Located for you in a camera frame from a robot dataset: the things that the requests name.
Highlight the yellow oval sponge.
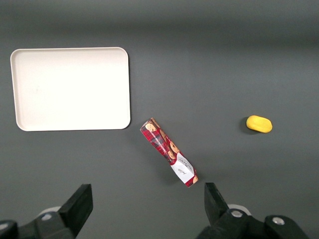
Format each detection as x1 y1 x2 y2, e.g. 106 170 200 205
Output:
246 115 273 134

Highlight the red cookie box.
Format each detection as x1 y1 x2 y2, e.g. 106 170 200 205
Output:
140 117 199 188

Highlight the white cutting board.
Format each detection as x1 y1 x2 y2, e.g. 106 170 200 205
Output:
9 46 132 132

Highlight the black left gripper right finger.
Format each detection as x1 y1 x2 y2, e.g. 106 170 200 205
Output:
204 182 230 227

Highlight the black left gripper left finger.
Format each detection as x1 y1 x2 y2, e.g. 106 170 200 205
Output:
58 184 94 237

